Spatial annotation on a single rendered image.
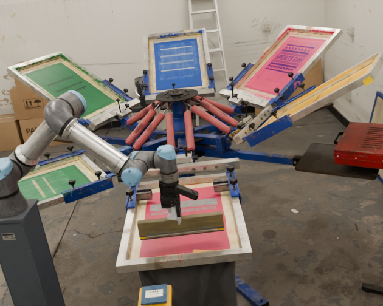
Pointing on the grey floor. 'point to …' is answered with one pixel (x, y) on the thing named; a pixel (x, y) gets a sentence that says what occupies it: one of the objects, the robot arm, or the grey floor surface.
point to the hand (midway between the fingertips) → (180, 219)
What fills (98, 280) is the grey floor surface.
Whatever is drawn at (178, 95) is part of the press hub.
